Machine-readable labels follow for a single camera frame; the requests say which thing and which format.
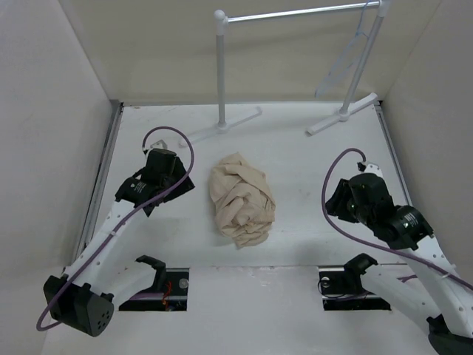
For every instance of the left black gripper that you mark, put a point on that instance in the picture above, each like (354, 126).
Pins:
(186, 187)

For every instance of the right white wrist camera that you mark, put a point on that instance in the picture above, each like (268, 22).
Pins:
(367, 167)

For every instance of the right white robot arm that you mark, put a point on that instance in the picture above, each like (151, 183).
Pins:
(444, 314)

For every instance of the beige trousers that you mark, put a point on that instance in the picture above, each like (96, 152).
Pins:
(245, 208)

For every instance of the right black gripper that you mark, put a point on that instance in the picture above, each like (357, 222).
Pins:
(335, 205)

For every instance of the translucent blue clothes hanger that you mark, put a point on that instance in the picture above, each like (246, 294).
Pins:
(351, 54)

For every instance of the left metal side rail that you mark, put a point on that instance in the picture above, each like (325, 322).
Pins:
(88, 227)

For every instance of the white clothes rack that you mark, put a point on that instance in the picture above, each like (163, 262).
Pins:
(349, 106)

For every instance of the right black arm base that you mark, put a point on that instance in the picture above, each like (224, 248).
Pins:
(341, 290)

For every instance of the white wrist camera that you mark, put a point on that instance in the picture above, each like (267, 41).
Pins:
(160, 144)
(367, 167)

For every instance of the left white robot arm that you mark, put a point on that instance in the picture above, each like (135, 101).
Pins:
(112, 268)

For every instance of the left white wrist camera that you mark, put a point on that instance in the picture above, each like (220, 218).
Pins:
(160, 144)

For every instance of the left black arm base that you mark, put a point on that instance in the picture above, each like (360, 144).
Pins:
(168, 293)

